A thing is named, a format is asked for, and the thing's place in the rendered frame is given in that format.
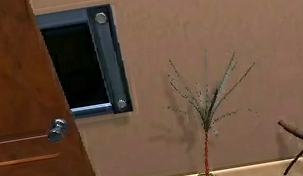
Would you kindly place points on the brown wooden room door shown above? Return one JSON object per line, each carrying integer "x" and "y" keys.
{"x": 6, "y": 99}

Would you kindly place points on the thin house plant in pot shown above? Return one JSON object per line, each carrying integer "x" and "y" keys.
{"x": 205, "y": 114}

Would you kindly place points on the silver round door knob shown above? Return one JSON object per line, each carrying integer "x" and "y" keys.
{"x": 57, "y": 130}

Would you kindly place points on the dark blue framed window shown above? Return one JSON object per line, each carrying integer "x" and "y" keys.
{"x": 88, "y": 62}

